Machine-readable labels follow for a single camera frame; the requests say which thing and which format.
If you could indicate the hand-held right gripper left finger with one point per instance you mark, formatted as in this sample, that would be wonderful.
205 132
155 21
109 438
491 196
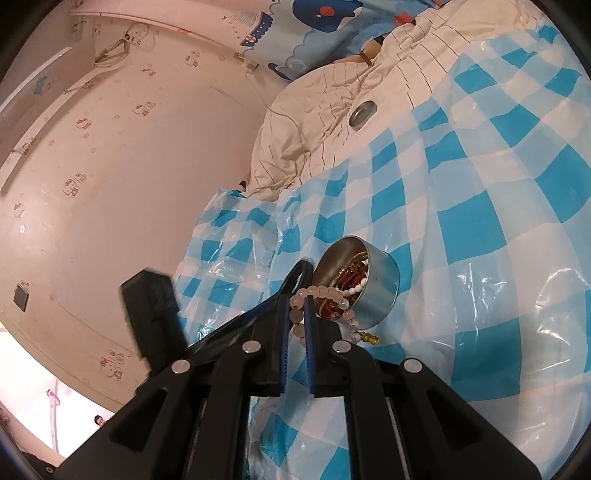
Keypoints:
281 350

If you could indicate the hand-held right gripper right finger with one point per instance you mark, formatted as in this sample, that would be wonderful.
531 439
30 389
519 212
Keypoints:
310 350

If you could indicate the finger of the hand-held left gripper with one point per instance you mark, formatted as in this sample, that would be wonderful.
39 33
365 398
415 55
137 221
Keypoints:
240 323

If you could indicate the round metal tin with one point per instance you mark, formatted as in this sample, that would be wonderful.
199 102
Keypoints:
378 281

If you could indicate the white striped quilt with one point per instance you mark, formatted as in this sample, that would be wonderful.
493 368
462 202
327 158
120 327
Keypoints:
314 115

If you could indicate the blue checked plastic sheet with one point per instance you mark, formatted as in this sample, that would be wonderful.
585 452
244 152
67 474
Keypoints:
485 207

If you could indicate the round metal tin lid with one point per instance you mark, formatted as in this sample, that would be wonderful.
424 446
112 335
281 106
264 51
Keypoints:
362 114

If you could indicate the blue cartoon printed blanket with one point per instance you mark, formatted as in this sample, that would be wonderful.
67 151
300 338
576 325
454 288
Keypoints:
323 18

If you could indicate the black wall switch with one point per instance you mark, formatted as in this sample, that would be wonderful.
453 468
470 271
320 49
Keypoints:
21 297

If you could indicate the wall charger plug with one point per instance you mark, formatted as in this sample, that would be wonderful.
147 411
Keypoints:
248 63

